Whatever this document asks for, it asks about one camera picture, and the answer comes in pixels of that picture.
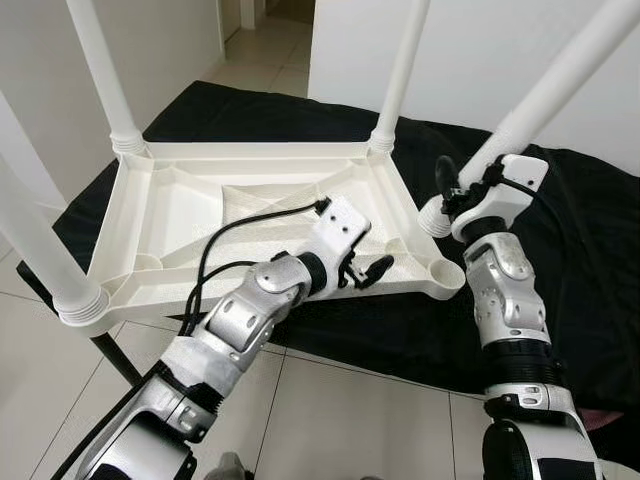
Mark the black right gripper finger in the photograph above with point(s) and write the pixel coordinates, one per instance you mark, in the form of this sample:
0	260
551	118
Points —
446	177

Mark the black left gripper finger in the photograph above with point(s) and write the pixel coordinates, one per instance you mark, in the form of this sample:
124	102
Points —
375	270

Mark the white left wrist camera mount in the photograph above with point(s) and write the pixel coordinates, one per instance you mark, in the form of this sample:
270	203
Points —
340	225

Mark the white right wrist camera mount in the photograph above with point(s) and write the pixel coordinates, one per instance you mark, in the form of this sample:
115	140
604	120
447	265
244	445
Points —
515	175

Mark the white plastic table leg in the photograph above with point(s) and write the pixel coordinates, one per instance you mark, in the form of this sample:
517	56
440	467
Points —
50	260
100	70
405	60
560	70

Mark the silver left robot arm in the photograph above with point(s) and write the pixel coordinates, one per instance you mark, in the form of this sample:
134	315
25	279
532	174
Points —
230	320

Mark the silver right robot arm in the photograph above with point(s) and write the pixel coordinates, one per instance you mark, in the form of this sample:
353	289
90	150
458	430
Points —
505	300

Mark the black cloth table cover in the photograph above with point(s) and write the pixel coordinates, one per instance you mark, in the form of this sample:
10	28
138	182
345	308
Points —
590	250

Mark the black metal table leg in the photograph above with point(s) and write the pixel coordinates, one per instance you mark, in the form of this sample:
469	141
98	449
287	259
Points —
115	360

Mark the pink cushion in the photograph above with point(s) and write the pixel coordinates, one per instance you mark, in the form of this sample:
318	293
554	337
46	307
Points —
598	418

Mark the grey right robot foot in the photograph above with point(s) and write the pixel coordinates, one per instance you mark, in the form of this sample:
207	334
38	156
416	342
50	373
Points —
370	477

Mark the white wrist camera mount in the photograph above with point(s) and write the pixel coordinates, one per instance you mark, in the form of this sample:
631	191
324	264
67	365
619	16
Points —
515	175
340	225

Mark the grey robot foot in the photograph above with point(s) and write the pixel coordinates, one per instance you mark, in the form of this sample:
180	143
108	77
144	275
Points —
232	466
370	477

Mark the grey left robot foot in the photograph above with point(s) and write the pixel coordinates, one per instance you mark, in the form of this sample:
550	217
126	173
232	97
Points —
232	466

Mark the white plastic table top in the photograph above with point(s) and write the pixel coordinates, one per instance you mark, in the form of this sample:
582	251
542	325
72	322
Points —
180	210

